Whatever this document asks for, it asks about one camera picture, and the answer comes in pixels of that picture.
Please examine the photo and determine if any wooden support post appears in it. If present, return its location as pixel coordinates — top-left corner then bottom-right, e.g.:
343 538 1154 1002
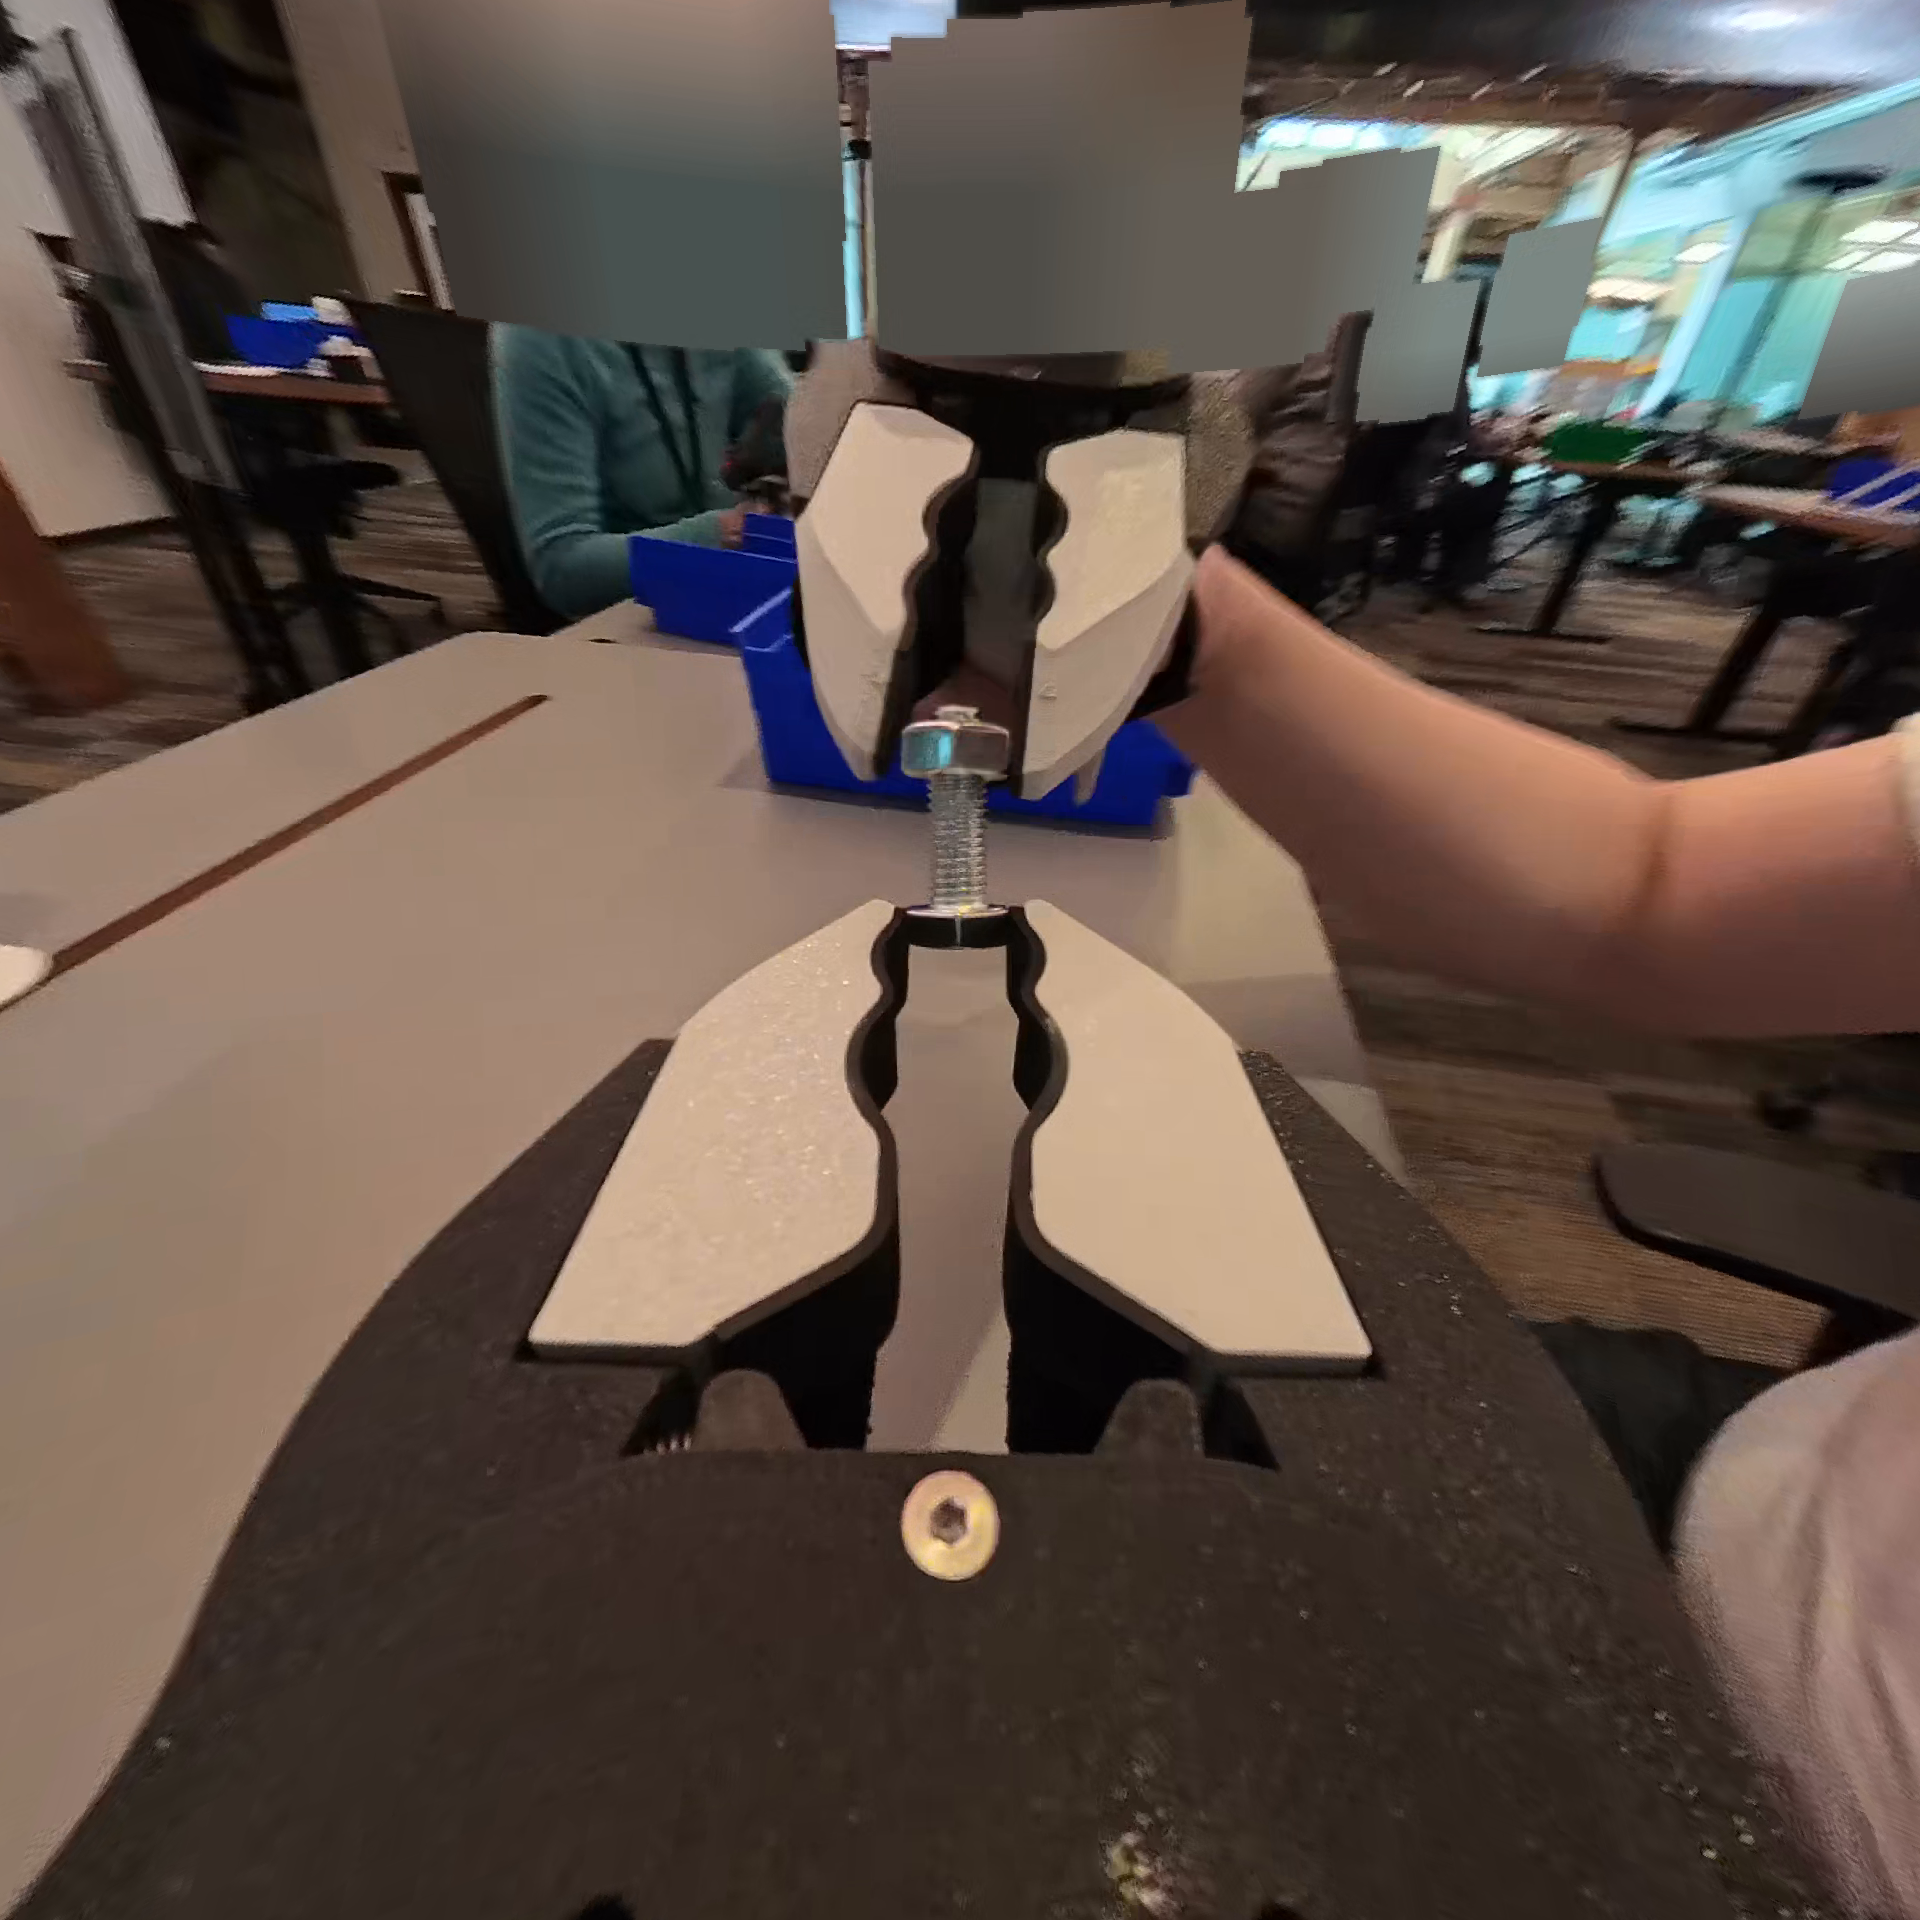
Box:
0 466 139 715

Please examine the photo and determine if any silver hex nut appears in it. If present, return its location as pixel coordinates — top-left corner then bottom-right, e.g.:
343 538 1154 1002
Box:
897 703 1023 790

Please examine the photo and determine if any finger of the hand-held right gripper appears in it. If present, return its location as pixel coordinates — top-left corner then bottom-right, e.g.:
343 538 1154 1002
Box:
791 399 991 784
1016 422 1205 806

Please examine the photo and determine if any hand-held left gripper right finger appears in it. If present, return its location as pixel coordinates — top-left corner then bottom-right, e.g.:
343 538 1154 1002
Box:
1005 903 1379 1452

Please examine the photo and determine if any black office chair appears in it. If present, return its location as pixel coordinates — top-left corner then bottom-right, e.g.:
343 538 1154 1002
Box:
343 292 560 635

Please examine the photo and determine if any metal frame stand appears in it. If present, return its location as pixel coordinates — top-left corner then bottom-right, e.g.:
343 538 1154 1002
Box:
15 26 310 710

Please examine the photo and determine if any blue plastic bin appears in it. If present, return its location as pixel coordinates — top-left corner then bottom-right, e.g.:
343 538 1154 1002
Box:
625 507 810 648
225 306 350 374
734 582 1201 839

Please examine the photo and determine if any person's right forearm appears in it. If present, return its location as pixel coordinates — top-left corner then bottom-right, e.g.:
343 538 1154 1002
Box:
1158 542 1920 1043

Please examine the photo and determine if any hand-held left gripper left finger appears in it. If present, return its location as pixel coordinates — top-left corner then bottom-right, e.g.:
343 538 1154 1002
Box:
525 903 906 1450

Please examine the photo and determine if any black desk chair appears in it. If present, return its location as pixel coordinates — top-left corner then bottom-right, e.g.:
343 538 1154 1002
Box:
1590 1138 1920 1326

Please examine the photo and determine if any wooden desk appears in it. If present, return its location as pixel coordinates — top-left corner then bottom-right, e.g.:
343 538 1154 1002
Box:
1527 447 1920 741

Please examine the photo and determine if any silver hex bolt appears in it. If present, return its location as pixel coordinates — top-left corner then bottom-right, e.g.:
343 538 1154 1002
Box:
907 774 1018 936

